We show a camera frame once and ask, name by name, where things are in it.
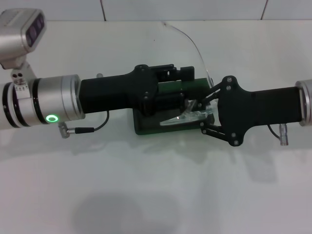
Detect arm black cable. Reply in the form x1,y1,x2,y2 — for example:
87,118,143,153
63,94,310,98
267,123,291,147
58,111,110,139

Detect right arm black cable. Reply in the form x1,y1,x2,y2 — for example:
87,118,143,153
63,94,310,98
267,123,291,147

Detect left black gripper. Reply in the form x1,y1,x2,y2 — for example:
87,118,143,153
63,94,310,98
79,63,195,116

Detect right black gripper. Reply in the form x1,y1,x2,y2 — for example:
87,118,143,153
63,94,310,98
198,75,303,147

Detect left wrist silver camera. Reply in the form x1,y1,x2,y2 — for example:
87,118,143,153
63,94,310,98
0,8,47,70

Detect left camera mount bracket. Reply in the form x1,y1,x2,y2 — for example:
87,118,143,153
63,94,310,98
10,59,36,86

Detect green glasses case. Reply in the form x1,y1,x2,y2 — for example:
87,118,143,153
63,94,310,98
133,78,216,136

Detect clear white glasses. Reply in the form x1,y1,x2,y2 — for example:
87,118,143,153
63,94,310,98
159,20,216,127

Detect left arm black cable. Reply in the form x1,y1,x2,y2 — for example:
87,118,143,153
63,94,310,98
58,111,110,139

